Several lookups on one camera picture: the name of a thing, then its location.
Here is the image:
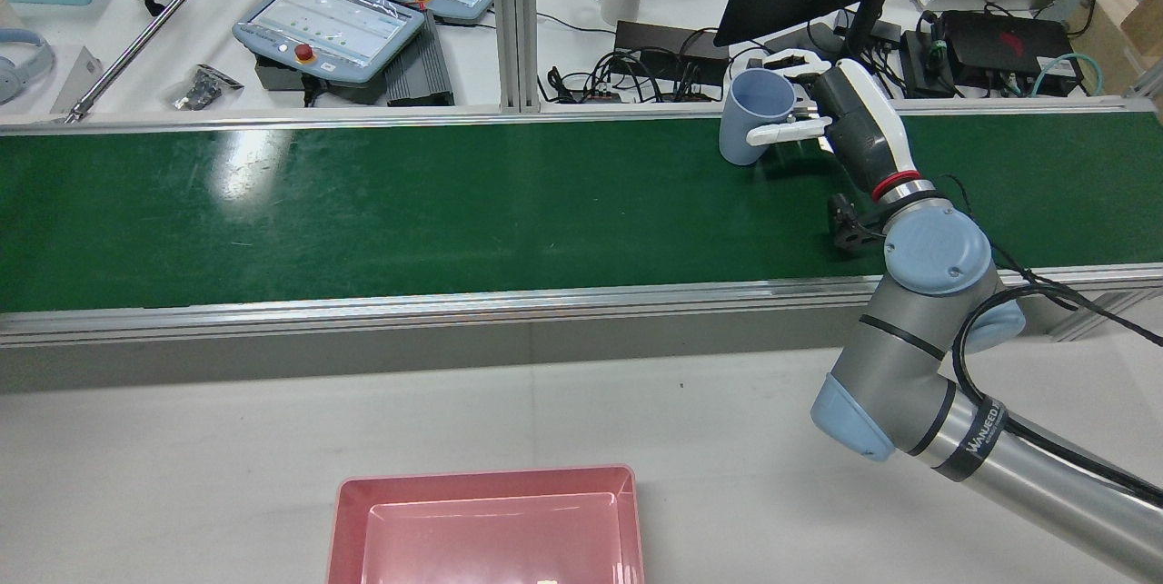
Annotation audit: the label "black box with red logo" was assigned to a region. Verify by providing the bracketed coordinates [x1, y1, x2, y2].
[940, 10, 1082, 87]

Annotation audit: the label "black ribbed power adapter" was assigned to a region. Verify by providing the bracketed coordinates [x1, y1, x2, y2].
[386, 12, 455, 106]

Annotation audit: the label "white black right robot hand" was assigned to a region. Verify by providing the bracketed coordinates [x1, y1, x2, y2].
[745, 46, 920, 202]

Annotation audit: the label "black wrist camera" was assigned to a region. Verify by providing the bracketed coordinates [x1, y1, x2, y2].
[825, 192, 887, 254]

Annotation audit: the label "large teach pendant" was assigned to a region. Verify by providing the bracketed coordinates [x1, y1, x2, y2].
[232, 0, 428, 85]

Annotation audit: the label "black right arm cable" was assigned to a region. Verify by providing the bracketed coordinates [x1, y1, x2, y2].
[936, 172, 1163, 508]

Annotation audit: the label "double aluminium profile post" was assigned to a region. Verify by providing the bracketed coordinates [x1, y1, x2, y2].
[491, 0, 539, 113]

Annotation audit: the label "teal cable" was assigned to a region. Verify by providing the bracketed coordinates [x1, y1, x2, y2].
[1031, 53, 1105, 99]

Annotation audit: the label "light blue cup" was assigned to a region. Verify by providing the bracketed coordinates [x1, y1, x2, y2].
[718, 68, 800, 167]

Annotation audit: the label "light blue headphones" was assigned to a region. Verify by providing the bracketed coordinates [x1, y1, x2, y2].
[0, 28, 55, 105]

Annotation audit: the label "clear bag of screws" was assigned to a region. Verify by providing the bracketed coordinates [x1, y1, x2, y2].
[164, 64, 244, 111]

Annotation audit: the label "cardboard box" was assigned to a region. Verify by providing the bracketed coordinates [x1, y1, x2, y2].
[1068, 0, 1163, 96]

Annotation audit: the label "long metal rod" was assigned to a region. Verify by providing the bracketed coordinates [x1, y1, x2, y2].
[64, 0, 251, 124]

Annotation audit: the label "pink plastic box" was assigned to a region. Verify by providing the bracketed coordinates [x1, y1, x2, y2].
[325, 464, 646, 584]

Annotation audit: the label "green conveyor belt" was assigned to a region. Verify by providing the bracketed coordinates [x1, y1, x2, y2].
[0, 98, 1163, 394]

